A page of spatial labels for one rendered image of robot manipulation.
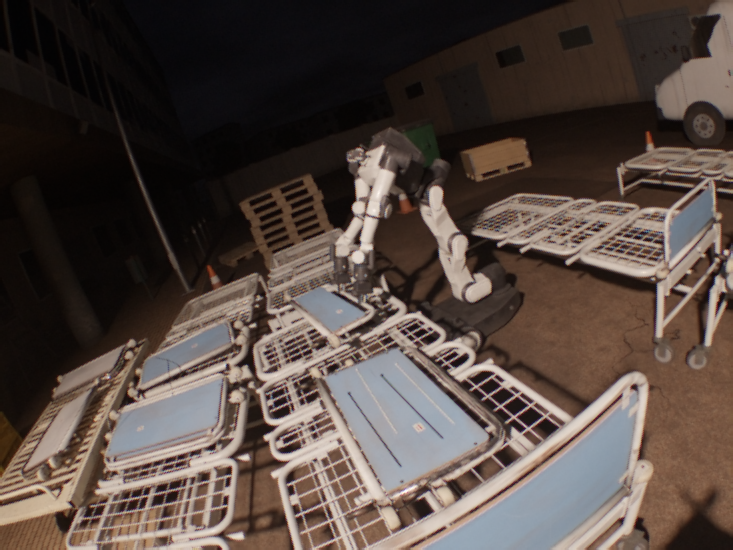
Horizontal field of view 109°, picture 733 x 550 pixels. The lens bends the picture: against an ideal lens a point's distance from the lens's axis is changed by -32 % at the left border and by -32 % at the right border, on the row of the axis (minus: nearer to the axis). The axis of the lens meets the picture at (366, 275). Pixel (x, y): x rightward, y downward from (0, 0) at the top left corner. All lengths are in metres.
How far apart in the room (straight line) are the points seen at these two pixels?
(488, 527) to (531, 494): 0.09
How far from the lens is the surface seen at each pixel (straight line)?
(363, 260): 1.91
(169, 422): 1.97
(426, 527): 0.57
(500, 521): 0.69
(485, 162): 7.49
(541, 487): 0.71
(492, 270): 2.61
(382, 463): 1.15
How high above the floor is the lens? 1.40
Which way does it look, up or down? 19 degrees down
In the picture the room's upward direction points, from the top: 20 degrees counter-clockwise
